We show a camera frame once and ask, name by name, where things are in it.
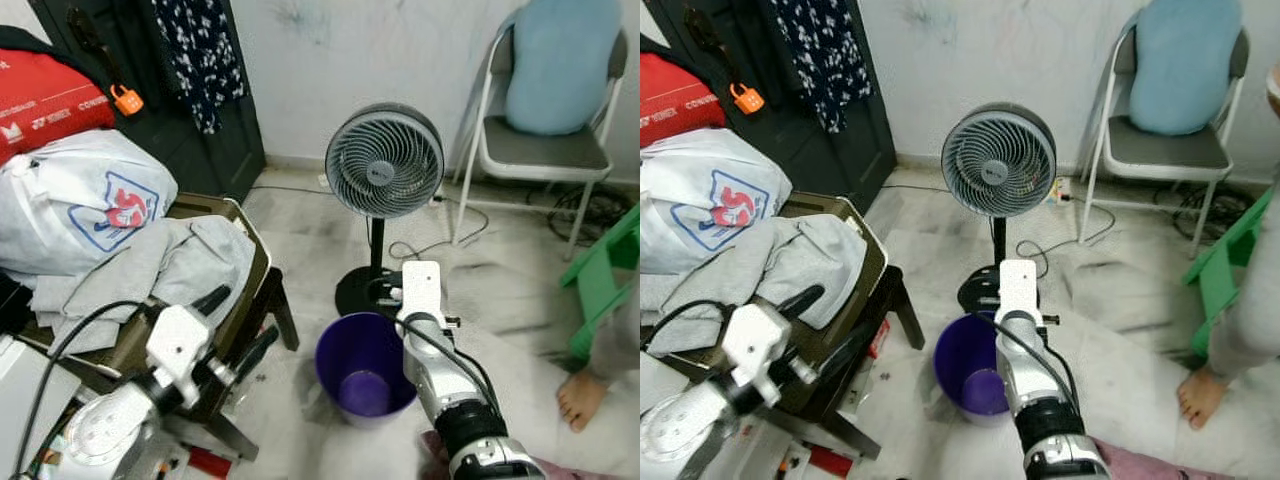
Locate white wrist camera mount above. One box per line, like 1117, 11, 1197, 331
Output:
145, 305, 213, 386
400, 260, 446, 321
1000, 258, 1041, 319
722, 303, 791, 386

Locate purple plastic bucket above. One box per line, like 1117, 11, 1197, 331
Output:
933, 312, 1011, 426
315, 312, 421, 429

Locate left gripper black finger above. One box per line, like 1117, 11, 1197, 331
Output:
232, 325, 281, 376
775, 285, 826, 319
190, 285, 233, 316
815, 325, 871, 376

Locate red sports bag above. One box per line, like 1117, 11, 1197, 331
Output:
0, 45, 116, 166
640, 52, 729, 149

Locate grey crumpled clothes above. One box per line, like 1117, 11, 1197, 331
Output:
30, 215, 256, 356
640, 215, 869, 356

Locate black fan floor cable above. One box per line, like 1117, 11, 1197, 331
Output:
388, 198, 493, 263
1015, 198, 1117, 277

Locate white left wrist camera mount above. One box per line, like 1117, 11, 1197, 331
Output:
722, 303, 791, 386
145, 305, 213, 386

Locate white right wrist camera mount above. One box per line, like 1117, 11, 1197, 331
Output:
400, 260, 446, 321
1000, 258, 1041, 319

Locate white box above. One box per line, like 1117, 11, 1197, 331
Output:
640, 350, 693, 406
0, 335, 81, 471

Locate white bag with red-blue logo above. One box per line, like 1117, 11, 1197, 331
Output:
640, 128, 794, 276
0, 128, 179, 276

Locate navy floral hanging garment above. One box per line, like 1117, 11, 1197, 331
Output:
150, 0, 249, 136
775, 0, 869, 134

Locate barefoot person in grey trousers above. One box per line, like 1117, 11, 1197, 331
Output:
1178, 60, 1280, 431
555, 290, 641, 433

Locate white frame folding chair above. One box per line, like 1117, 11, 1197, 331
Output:
1078, 15, 1251, 263
450, 10, 631, 263

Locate small red box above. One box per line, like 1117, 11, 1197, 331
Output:
805, 445, 856, 479
185, 445, 236, 479

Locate light blue cushion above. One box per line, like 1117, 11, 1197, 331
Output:
1128, 0, 1246, 136
503, 0, 626, 136

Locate green plastic stool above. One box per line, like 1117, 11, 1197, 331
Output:
558, 205, 641, 361
1183, 185, 1276, 361

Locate dark wardrobe door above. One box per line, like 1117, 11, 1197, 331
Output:
30, 0, 266, 201
655, 0, 898, 191

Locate grey round pedestal fan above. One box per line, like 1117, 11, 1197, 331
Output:
325, 102, 446, 321
940, 102, 1058, 313

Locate tangled black floor cables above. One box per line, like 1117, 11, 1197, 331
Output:
545, 185, 613, 239
1168, 185, 1243, 239

